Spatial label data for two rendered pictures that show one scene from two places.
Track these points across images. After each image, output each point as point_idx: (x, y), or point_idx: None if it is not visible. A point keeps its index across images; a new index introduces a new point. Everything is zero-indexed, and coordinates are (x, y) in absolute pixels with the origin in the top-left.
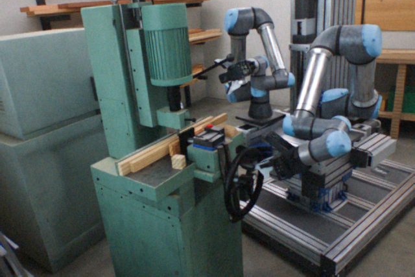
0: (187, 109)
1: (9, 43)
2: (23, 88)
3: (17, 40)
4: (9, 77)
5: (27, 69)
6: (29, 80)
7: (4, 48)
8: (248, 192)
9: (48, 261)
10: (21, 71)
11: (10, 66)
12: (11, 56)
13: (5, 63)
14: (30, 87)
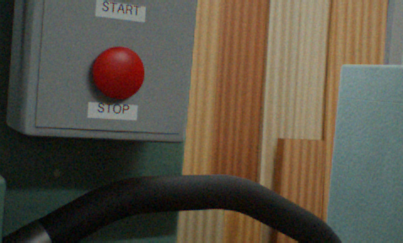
0: None
1: (367, 77)
2: (356, 233)
3: (388, 73)
4: (336, 180)
5: (382, 179)
6: (377, 216)
7: (352, 92)
8: None
9: None
10: (365, 177)
11: (347, 148)
12: (359, 118)
13: (341, 137)
14: (372, 240)
